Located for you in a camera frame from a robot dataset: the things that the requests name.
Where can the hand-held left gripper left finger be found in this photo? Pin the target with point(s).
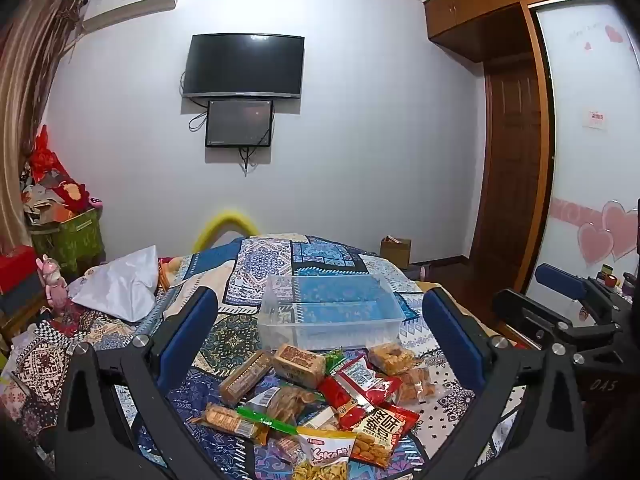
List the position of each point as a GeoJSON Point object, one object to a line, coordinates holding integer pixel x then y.
{"type": "Point", "coordinates": [192, 322]}

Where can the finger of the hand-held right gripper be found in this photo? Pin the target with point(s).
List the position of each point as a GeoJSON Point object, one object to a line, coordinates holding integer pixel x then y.
{"type": "Point", "coordinates": [560, 280]}
{"type": "Point", "coordinates": [530, 317]}

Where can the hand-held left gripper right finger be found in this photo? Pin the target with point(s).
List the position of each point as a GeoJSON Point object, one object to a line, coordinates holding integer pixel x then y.
{"type": "Point", "coordinates": [450, 332]}

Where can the orange fried snack packet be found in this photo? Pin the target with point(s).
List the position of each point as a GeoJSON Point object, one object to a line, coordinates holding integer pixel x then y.
{"type": "Point", "coordinates": [392, 358]}
{"type": "Point", "coordinates": [417, 384]}

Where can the brown cracker packet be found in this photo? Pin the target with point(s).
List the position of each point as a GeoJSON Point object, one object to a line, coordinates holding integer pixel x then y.
{"type": "Point", "coordinates": [245, 377]}

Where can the red and white snack packet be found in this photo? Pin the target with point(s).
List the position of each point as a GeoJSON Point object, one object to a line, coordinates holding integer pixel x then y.
{"type": "Point", "coordinates": [357, 385]}

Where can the green pea snack packet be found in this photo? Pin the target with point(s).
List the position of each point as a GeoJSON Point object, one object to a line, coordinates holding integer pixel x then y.
{"type": "Point", "coordinates": [334, 360]}

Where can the clear plastic container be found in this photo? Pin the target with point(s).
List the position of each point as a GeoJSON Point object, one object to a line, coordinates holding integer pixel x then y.
{"type": "Point", "coordinates": [330, 310]}

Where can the red peanut packet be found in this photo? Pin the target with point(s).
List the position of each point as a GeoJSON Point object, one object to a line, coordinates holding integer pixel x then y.
{"type": "Point", "coordinates": [382, 435]}

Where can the clear packet of brown crisps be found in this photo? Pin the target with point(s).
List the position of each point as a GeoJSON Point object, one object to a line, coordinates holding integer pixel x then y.
{"type": "Point", "coordinates": [287, 402]}

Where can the pink slipper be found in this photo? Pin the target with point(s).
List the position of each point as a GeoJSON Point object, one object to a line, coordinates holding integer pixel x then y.
{"type": "Point", "coordinates": [425, 272]}

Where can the white pillow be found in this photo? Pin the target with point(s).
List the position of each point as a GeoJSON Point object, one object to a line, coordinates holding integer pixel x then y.
{"type": "Point", "coordinates": [117, 285]}

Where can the cardboard box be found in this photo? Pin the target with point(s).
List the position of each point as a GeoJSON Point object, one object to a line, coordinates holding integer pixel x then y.
{"type": "Point", "coordinates": [395, 252]}

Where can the blue patchwork quilt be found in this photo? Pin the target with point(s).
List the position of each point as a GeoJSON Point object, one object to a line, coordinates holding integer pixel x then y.
{"type": "Point", "coordinates": [270, 260]}

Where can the white sliding wardrobe door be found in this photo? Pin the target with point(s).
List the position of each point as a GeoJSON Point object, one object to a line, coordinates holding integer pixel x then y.
{"type": "Point", "coordinates": [590, 185]}

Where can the orange cracker packet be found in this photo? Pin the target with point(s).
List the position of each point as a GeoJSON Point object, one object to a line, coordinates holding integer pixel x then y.
{"type": "Point", "coordinates": [222, 417]}

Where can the yellow foam tube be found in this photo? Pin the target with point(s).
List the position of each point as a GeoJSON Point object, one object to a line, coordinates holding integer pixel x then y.
{"type": "Point", "coordinates": [225, 221]}

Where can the brown cake packet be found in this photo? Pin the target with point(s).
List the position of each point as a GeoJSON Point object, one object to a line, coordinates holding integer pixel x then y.
{"type": "Point", "coordinates": [299, 366]}

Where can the brown wooden door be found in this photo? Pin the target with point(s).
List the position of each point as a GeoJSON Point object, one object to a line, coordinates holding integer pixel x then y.
{"type": "Point", "coordinates": [510, 170]}

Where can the green storage box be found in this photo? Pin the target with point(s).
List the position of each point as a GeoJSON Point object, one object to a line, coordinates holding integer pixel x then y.
{"type": "Point", "coordinates": [75, 242]}

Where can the pink toy figure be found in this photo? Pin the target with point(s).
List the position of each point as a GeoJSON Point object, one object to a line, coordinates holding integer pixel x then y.
{"type": "Point", "coordinates": [54, 287]}

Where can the small clear snack packet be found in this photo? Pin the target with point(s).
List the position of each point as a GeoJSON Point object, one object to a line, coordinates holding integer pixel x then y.
{"type": "Point", "coordinates": [286, 447]}

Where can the dark grey box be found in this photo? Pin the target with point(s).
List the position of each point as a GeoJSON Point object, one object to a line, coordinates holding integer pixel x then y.
{"type": "Point", "coordinates": [20, 300]}

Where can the yellow and white chip packet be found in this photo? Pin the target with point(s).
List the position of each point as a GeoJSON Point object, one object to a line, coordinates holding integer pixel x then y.
{"type": "Point", "coordinates": [325, 455]}

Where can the red box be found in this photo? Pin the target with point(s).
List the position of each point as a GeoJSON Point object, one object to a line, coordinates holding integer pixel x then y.
{"type": "Point", "coordinates": [17, 267]}

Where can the pile of red decorations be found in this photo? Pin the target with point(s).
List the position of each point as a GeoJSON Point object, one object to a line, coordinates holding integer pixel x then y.
{"type": "Point", "coordinates": [52, 180]}

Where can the small black monitor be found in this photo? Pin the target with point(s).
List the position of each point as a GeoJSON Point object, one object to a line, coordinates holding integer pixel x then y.
{"type": "Point", "coordinates": [239, 122]}

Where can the brown striped curtain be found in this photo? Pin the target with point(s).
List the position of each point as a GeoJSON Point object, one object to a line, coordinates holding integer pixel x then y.
{"type": "Point", "coordinates": [25, 110]}

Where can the wooden overhead cabinet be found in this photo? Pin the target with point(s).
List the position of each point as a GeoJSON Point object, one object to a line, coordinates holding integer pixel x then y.
{"type": "Point", "coordinates": [480, 15]}

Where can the white air conditioner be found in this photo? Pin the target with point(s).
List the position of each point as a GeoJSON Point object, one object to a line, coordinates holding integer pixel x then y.
{"type": "Point", "coordinates": [132, 2]}

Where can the black wall television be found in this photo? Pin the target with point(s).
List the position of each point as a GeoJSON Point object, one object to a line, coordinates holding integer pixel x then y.
{"type": "Point", "coordinates": [243, 65]}

